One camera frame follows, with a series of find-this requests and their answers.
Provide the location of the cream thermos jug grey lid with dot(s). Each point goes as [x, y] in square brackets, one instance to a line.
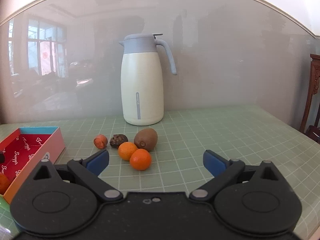
[141, 79]

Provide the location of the orange tangerine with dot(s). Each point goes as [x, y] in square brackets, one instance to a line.
[126, 150]
[141, 160]

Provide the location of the dark wooden side stand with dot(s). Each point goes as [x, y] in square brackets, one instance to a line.
[312, 89]

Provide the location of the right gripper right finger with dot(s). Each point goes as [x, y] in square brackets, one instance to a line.
[249, 200]

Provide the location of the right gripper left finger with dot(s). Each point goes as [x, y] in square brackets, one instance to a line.
[59, 199]

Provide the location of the dark round water chestnut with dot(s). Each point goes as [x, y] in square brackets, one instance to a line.
[117, 140]

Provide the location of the small carrot piece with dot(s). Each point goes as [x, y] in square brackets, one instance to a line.
[100, 141]

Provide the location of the red colourful cardboard box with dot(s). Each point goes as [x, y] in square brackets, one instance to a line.
[22, 150]

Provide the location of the dark red bag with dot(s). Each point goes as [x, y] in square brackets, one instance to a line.
[313, 133]

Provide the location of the brown kiwi fruit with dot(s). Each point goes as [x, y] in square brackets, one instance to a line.
[146, 139]

